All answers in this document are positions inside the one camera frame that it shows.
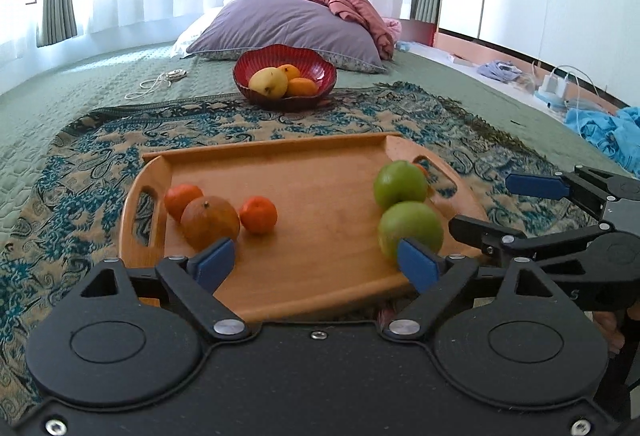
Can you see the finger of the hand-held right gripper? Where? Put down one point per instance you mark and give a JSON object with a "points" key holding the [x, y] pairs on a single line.
{"points": [[540, 185], [480, 231]]}

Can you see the green apple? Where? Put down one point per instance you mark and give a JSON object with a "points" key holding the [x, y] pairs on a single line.
{"points": [[411, 230], [401, 184]]}

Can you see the bright blue cloth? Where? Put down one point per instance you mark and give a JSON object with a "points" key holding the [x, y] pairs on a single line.
{"points": [[607, 131]]}

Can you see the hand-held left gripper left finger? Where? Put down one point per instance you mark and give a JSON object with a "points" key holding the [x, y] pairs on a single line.
{"points": [[216, 260]]}

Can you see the pink crumpled blanket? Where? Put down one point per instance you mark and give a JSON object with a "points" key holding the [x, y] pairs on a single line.
{"points": [[350, 1]]}

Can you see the green quilted bedspread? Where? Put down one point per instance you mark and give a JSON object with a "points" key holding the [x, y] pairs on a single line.
{"points": [[60, 81]]}

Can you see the teal patterned woven blanket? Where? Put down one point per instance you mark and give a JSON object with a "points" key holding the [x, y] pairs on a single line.
{"points": [[80, 166]]}

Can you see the small tangerine with stem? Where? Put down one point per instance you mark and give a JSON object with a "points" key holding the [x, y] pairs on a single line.
{"points": [[258, 215]]}

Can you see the white pillow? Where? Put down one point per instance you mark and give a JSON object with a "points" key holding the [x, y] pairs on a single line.
{"points": [[192, 34]]}

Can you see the red ribbed bowl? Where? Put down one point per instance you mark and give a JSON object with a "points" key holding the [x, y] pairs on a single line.
{"points": [[250, 71]]}

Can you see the pale blue clothing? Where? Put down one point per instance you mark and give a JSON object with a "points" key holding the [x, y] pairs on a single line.
{"points": [[500, 69]]}

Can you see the yellow pear in bowl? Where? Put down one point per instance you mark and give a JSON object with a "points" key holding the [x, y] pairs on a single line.
{"points": [[268, 82]]}

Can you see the tiny tangerine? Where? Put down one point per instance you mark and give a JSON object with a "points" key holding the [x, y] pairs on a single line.
{"points": [[422, 169]]}

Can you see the small orange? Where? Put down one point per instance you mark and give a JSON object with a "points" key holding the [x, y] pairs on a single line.
{"points": [[290, 70], [301, 88]]}

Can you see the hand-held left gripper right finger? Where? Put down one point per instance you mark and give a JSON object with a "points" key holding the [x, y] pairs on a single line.
{"points": [[417, 263]]}

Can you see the large speckled orange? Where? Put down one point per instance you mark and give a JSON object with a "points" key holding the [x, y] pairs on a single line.
{"points": [[210, 222]]}

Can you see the purple pillow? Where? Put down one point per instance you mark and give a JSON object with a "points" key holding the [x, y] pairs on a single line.
{"points": [[285, 26]]}

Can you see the person's right hand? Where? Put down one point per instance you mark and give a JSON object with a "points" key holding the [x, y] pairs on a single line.
{"points": [[607, 323]]}

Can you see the white charger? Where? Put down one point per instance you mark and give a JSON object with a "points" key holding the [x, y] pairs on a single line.
{"points": [[555, 85]]}

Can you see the medium orange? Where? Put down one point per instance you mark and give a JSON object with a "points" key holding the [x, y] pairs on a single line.
{"points": [[181, 200]]}

